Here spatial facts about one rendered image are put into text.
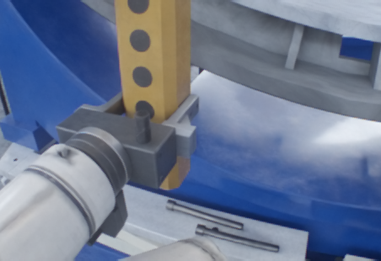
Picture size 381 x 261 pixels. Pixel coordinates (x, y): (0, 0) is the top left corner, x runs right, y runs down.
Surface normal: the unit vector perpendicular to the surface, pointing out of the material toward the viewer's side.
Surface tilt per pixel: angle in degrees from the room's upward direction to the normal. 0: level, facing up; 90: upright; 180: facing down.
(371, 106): 90
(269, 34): 90
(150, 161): 90
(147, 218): 0
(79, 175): 38
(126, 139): 0
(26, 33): 90
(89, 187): 59
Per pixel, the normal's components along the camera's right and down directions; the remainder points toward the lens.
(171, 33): 0.40, 0.49
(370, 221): -0.36, 0.50
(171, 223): 0.00, -0.84
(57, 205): 0.62, -0.50
